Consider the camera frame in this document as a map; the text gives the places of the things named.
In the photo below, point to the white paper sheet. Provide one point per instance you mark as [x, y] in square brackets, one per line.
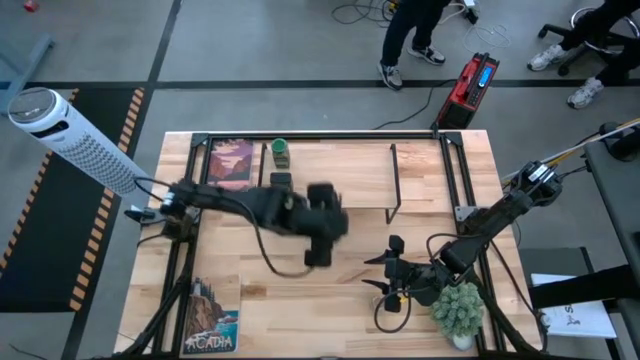
[585, 322]

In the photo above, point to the sunset landscape postcard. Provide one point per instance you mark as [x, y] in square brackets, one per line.
[230, 162]

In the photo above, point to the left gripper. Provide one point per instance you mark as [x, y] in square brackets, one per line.
[315, 222]

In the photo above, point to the black metal beam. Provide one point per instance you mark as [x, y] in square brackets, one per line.
[580, 289]

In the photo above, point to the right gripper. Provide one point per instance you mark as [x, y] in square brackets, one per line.
[422, 282]

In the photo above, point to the black round device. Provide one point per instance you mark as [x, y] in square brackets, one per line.
[627, 145]

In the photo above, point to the black side desk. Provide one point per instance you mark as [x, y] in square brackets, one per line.
[620, 210]

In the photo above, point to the black power adapter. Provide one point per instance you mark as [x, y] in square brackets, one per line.
[471, 16]

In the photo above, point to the dark grey box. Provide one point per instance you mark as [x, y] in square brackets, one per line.
[550, 260]

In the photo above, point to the person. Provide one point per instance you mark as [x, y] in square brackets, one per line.
[400, 30]
[582, 95]

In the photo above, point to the dark green spice tin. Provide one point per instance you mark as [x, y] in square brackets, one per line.
[281, 180]

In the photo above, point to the wooden shelf black metal legs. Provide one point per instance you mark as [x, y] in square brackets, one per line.
[360, 170]

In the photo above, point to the black office chair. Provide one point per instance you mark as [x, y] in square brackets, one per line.
[550, 31]

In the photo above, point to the potted green artificial plant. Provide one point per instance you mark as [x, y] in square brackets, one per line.
[457, 310]

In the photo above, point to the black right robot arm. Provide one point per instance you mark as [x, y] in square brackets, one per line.
[500, 212]

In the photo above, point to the white tower fan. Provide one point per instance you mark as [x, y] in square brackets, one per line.
[85, 150]

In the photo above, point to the Acadia lighthouse postcard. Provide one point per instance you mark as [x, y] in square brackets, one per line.
[210, 325]

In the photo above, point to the red black power station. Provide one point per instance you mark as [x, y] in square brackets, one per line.
[462, 97]

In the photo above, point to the black hazard stripe floor mat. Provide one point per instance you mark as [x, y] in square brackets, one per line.
[50, 225]

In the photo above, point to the small red object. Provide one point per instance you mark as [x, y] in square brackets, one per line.
[31, 5]

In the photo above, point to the grey metal stand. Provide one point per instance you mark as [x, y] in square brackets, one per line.
[30, 62]

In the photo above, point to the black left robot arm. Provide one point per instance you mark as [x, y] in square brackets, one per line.
[225, 200]

